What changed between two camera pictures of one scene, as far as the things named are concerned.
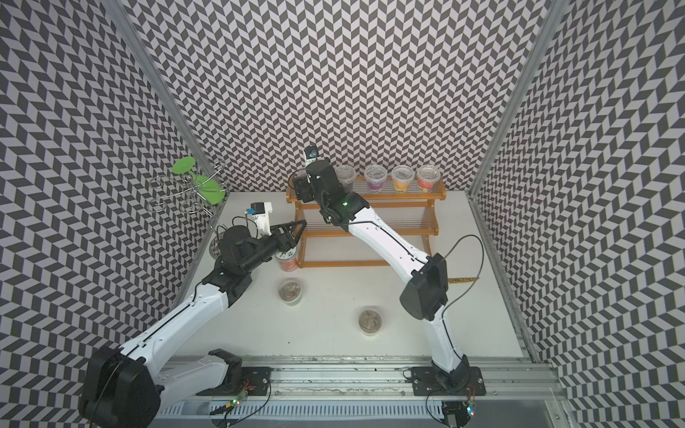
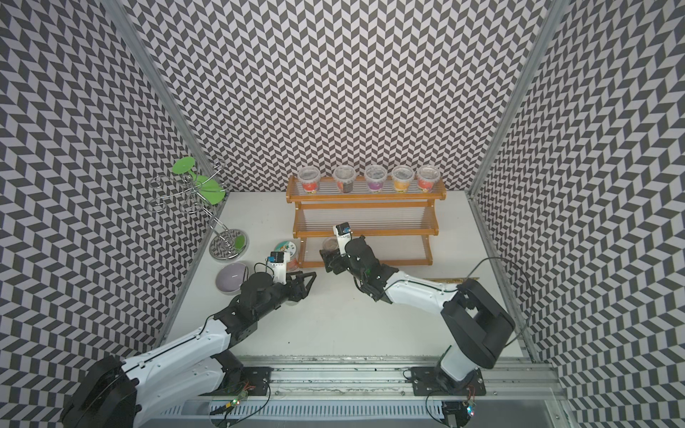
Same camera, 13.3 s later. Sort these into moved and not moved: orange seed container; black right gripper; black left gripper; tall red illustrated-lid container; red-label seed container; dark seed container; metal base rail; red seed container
Moved: black left gripper; black right gripper
Not moved: orange seed container; tall red illustrated-lid container; dark seed container; metal base rail; red-label seed container; red seed container
